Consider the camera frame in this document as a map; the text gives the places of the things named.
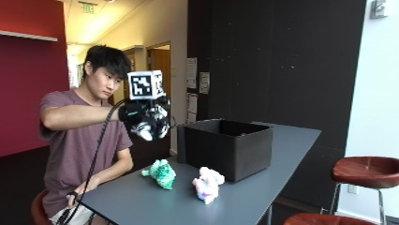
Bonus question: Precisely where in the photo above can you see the white paper notice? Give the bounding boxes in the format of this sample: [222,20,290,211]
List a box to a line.
[187,56,199,90]
[199,71,210,95]
[187,92,200,124]

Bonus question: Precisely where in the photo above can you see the white marker cube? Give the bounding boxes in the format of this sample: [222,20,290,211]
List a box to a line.
[127,69,165,101]

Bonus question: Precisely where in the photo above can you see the green soft toy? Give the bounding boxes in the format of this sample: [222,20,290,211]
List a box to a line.
[141,158,177,190]

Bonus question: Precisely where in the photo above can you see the the person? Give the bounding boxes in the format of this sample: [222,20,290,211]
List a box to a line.
[38,44,136,225]

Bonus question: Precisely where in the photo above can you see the black fabric storage box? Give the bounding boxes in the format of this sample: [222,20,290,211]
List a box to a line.
[177,118,274,183]

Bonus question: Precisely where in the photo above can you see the wooden door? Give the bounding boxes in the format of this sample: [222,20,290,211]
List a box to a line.
[147,43,172,95]

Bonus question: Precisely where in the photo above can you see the pink white soft toy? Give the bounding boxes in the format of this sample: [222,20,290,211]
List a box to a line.
[191,166,226,205]

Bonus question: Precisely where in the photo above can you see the red leather bar stool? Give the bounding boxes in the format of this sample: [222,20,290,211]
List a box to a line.
[284,213,378,225]
[329,156,399,225]
[30,188,54,225]

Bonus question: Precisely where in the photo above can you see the green exit sign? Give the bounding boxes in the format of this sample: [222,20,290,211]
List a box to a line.
[77,1,100,14]

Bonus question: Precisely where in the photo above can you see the black glove cable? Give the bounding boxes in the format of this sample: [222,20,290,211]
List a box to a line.
[55,98,129,225]

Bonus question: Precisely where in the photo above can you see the white wall shelf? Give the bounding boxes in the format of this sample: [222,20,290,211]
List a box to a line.
[0,29,60,43]

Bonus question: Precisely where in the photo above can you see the grey wall fixture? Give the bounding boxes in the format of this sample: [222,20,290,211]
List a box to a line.
[369,0,390,20]

